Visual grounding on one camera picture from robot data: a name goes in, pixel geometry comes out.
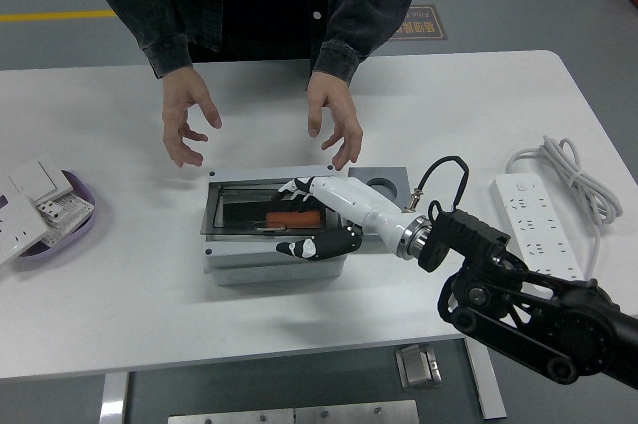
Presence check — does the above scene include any person's right hand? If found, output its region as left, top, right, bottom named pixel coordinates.
left=161, top=66, right=224, bottom=169

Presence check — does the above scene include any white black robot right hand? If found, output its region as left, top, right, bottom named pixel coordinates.
left=271, top=174, right=421, bottom=261

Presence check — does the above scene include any person's left hand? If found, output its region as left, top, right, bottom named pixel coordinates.
left=305, top=72, right=365, bottom=172

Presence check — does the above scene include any orange cylinder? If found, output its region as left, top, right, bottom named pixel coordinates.
left=266, top=210, right=323, bottom=228

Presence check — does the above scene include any grey plastic junction box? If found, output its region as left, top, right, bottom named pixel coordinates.
left=202, top=164, right=350, bottom=288

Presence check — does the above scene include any grey cube with round hole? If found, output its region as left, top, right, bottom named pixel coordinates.
left=347, top=164, right=411, bottom=211

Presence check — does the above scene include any brown floor sign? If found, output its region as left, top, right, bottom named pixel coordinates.
left=388, top=4, right=449, bottom=42

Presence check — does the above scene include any yellow floor tape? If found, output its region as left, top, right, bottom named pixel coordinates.
left=0, top=9, right=118, bottom=24

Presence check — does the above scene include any white perforated socket insert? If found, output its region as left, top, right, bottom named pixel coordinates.
left=32, top=193, right=96, bottom=248

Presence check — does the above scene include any purple plastic tray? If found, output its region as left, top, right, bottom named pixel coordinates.
left=10, top=169, right=97, bottom=271

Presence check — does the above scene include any white power strip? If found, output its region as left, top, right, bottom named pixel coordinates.
left=488, top=173, right=587, bottom=291

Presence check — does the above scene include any white table leg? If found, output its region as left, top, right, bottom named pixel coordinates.
left=98, top=372, right=130, bottom=424
left=464, top=338, right=508, bottom=420

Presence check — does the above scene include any white rocker switch plate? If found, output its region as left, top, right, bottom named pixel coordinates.
left=8, top=160, right=74, bottom=204

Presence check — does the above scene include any large white wall panel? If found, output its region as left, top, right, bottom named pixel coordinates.
left=0, top=179, right=51, bottom=268

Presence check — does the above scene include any white power strip cord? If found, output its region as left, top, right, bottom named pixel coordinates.
left=505, top=134, right=624, bottom=285

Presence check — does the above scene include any grey metal base plate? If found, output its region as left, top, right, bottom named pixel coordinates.
left=167, top=399, right=420, bottom=424

